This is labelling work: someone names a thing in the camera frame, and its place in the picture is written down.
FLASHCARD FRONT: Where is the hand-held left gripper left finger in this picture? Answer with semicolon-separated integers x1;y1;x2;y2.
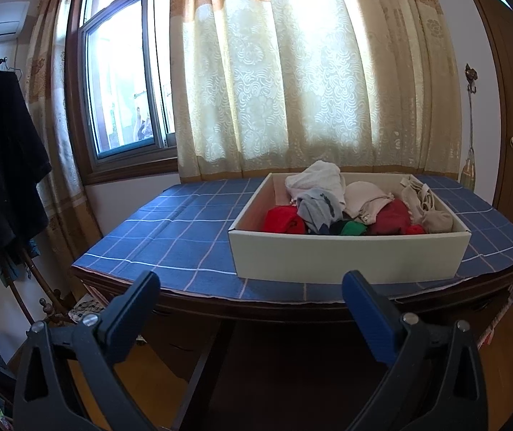
14;270;162;431

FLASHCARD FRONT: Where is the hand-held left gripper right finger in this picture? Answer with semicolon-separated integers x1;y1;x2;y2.
343;270;491;431

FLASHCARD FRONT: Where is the white cardboard box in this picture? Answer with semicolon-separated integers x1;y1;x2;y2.
228;171;472;284

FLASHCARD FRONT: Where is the large dark wooden drawer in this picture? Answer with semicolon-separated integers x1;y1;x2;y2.
171;319;401;431

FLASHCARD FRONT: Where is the dark red underwear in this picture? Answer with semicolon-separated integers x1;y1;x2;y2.
373;200;412;234

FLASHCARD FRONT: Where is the grey blue underwear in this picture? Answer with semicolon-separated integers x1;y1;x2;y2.
297;189;344;233

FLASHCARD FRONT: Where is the cream lace garment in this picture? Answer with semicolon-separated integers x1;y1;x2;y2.
400;177;454;234

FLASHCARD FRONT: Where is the white knit garment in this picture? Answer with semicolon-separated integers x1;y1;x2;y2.
285;161;346;203

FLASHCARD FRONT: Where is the checked cloth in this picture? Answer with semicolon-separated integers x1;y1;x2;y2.
68;294;104;324

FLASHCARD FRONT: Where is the wooden coat rack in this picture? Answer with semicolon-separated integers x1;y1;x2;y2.
0;31;77;326

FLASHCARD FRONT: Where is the dark wooden desk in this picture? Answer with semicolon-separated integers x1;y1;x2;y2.
71;256;513;431

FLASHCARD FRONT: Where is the blue checked tablecloth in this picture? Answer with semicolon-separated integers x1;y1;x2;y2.
71;174;513;303

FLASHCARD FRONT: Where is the pink patterned hanging cloth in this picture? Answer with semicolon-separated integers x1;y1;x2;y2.
478;274;513;348

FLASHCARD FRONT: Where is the black hanging coat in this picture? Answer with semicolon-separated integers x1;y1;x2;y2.
0;69;52;274

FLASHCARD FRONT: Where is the patterned beige curtain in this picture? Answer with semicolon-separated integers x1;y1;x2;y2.
169;0;461;182
25;0;102;243

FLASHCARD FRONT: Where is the wooden framed window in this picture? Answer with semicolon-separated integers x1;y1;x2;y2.
65;0;178;185

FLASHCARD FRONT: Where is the brass curtain hook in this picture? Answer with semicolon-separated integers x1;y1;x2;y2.
464;64;479;95

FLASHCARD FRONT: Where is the brown wooden door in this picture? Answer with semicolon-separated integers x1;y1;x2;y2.
458;0;513;230

